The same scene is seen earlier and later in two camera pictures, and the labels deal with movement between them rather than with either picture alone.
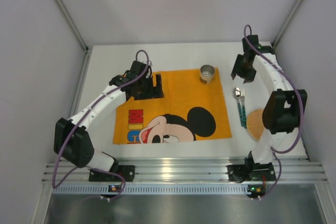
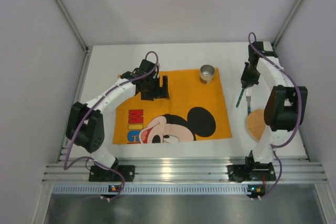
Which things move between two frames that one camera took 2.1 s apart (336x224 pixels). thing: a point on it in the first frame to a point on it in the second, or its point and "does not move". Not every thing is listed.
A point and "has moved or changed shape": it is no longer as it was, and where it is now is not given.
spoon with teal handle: [237, 93] has moved or changed shape
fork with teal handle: [242, 95] to [248, 94]
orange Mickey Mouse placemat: [190, 109] does not move
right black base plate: [251, 172] does not move
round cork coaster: [255, 123] does not move
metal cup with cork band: [207, 73] does not move
